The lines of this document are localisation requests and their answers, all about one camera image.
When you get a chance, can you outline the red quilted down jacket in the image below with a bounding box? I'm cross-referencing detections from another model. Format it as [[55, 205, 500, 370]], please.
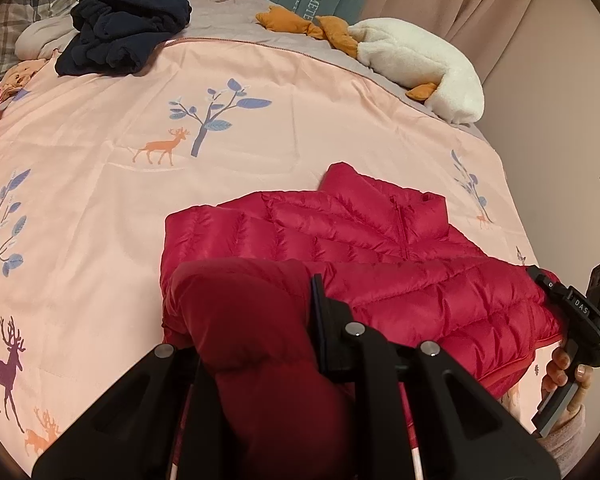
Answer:
[[160, 162, 564, 479]]

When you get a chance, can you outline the person's right hand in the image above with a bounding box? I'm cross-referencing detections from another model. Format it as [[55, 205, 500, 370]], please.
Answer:
[[541, 347, 593, 415]]

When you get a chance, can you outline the pink sleeve cuff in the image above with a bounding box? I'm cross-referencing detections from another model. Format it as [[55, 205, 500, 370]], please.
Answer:
[[538, 405, 585, 478]]

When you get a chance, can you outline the white fleece orange jacket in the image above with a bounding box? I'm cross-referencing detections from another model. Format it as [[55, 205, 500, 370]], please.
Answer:
[[256, 6, 484, 125]]

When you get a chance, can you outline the pink deer print duvet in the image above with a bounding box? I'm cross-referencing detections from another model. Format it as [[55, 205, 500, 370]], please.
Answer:
[[0, 0, 546, 476]]

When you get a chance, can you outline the small orange patterned cloth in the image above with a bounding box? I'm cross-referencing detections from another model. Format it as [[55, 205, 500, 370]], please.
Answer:
[[0, 58, 47, 102]]

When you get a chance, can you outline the dark navy crumpled garment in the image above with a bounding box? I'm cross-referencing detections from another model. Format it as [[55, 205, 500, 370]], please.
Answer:
[[55, 0, 192, 76]]

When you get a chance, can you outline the beige folded garment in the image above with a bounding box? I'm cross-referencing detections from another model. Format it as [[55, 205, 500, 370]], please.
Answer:
[[15, 14, 78, 61]]

